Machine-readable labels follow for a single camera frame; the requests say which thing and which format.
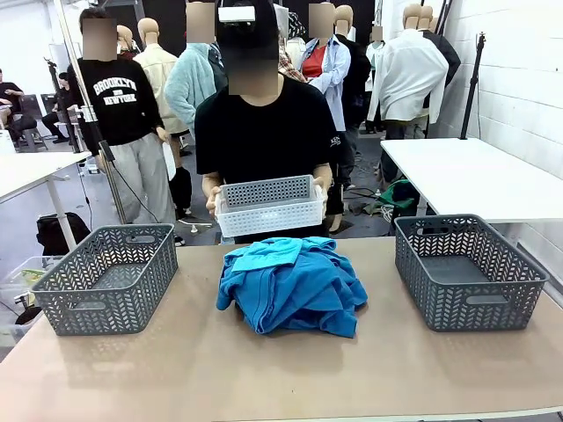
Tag large white table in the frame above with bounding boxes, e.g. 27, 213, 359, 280
380, 137, 563, 225

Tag light blue garment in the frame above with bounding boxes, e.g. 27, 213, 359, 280
231, 236, 305, 273

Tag black furry boots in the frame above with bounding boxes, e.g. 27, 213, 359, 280
169, 166, 194, 221

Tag mannequin in cream jacket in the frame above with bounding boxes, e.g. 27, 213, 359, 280
134, 17, 191, 177

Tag black backpack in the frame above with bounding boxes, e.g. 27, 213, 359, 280
36, 212, 92, 257

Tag clear plastic bin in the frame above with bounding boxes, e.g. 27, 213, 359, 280
0, 256, 62, 348

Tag seated person with dark hair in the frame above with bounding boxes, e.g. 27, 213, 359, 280
41, 72, 84, 144

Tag person's right hand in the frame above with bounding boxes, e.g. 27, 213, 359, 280
205, 184, 223, 216

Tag seated person in black shirt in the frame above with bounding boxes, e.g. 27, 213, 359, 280
0, 68, 39, 144

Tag mannequin in black clothes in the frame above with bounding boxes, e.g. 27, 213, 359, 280
333, 4, 373, 177

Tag white mannequin floor stand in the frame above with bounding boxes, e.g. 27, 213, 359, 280
178, 218, 213, 234

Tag grey perforated plastic basket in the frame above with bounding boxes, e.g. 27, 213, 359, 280
219, 174, 316, 208

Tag mannequin in white shirt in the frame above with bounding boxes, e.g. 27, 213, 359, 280
367, 3, 450, 140

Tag mannequin in light blue fleece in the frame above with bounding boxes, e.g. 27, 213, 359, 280
165, 2, 220, 138

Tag mannequin in pale blue shirt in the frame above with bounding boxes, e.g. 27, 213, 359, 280
301, 3, 353, 133

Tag green bag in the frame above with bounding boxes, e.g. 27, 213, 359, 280
377, 178, 419, 217

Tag white head-mounted camera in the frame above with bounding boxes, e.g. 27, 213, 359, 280
217, 4, 257, 24

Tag mannequin in white green top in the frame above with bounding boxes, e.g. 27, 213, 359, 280
364, 25, 388, 133

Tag white table with white leg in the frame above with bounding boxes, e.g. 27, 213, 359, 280
0, 150, 93, 252

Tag black cap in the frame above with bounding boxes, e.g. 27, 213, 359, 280
215, 0, 281, 62

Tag mannequin in black jacket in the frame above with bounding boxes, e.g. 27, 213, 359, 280
417, 4, 462, 111

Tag white perforated plastic basket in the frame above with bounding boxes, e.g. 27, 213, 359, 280
214, 184, 329, 239

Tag person in Brooklyn sweatshirt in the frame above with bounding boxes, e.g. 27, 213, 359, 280
65, 6, 188, 247

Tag mannequin in maroon top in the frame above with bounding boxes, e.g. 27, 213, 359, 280
116, 25, 135, 59

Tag grey woven-pattern plastic basket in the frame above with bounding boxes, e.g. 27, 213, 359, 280
393, 214, 551, 333
30, 222, 179, 338

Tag person's left hand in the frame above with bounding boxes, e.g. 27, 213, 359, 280
312, 175, 333, 208

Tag person in black T-shirt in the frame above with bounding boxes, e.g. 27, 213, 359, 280
194, 0, 348, 245

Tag slanted metal pole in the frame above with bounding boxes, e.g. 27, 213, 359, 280
56, 0, 128, 225

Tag black light stand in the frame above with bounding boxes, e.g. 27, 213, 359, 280
459, 31, 487, 141

